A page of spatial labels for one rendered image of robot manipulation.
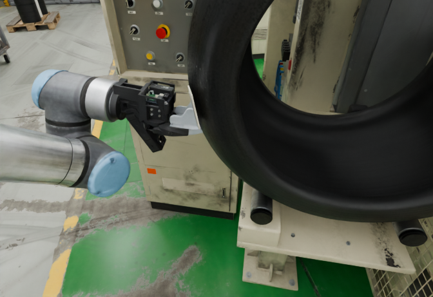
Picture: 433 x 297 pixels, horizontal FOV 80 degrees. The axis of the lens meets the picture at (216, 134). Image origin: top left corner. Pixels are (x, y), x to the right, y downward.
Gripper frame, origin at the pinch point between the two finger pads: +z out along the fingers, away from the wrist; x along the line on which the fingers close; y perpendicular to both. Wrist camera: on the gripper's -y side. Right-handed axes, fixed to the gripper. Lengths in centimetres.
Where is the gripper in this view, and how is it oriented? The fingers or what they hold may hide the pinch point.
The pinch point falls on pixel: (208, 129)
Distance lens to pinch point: 55.6
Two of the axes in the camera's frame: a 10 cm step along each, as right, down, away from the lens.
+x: 1.7, -5.7, 8.0
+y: 1.2, -7.9, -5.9
